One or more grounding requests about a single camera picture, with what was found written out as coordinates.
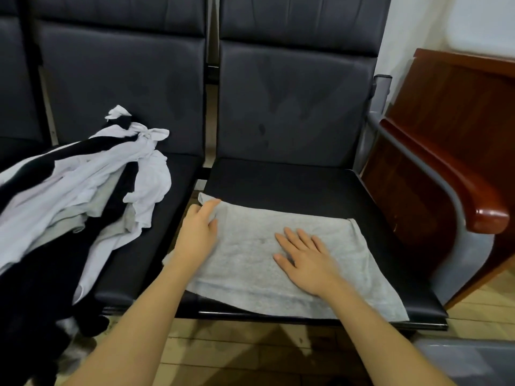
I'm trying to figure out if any black leather bench seat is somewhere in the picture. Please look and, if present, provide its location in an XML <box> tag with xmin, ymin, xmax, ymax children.
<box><xmin>175</xmin><ymin>0</ymin><xmax>450</xmax><ymax>332</ymax></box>
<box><xmin>32</xmin><ymin>0</ymin><xmax>210</xmax><ymax>312</ymax></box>
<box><xmin>0</xmin><ymin>0</ymin><xmax>51</xmax><ymax>172</ymax></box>

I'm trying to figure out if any person's left hand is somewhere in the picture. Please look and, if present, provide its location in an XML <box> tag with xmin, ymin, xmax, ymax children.
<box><xmin>171</xmin><ymin>197</ymin><xmax>222</xmax><ymax>272</ymax></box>

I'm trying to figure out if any brown wooden desk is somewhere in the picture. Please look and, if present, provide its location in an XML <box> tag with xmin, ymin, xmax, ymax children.
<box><xmin>361</xmin><ymin>47</ymin><xmax>515</xmax><ymax>312</ymax></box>

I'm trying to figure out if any white plastic tray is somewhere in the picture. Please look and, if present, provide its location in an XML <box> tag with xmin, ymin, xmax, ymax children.
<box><xmin>444</xmin><ymin>0</ymin><xmax>515</xmax><ymax>60</ymax></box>

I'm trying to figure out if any grey plastic storage bin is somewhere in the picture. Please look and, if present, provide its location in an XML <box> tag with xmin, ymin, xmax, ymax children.
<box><xmin>413</xmin><ymin>337</ymin><xmax>515</xmax><ymax>386</ymax></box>

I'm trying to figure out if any grey t-shirt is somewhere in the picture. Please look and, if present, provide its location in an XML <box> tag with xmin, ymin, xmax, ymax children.
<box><xmin>163</xmin><ymin>192</ymin><xmax>410</xmax><ymax>323</ymax></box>

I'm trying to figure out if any person's right hand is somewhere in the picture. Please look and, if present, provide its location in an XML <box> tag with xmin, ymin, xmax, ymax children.
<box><xmin>272</xmin><ymin>227</ymin><xmax>345</xmax><ymax>301</ymax></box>

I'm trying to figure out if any person's right forearm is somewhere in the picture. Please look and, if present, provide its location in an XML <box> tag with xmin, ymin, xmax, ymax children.
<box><xmin>320</xmin><ymin>284</ymin><xmax>458</xmax><ymax>386</ymax></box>

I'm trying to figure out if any person's left forearm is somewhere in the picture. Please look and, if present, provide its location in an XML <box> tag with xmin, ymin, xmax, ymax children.
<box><xmin>63</xmin><ymin>259</ymin><xmax>206</xmax><ymax>386</ymax></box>

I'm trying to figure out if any brown wooden bench armrest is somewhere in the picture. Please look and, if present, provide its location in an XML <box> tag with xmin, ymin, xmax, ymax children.
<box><xmin>380</xmin><ymin>116</ymin><xmax>512</xmax><ymax>235</ymax></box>

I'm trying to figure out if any pile of clothes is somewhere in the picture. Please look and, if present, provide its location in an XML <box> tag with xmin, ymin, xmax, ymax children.
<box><xmin>0</xmin><ymin>104</ymin><xmax>173</xmax><ymax>386</ymax></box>

